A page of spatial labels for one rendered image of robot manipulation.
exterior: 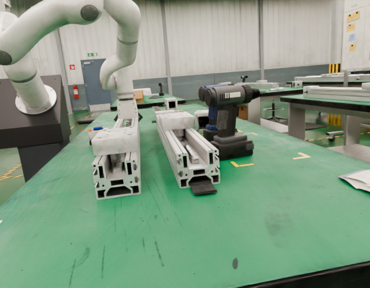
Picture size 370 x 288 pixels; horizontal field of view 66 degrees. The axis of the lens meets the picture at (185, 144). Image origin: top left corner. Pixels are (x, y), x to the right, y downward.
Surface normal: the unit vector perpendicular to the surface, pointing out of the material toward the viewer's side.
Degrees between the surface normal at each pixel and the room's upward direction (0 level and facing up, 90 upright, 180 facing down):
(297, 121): 90
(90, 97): 90
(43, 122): 47
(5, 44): 108
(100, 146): 90
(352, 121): 90
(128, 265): 0
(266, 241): 0
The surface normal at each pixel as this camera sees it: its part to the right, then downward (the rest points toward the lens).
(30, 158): 0.17, 0.21
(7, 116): 0.10, -0.51
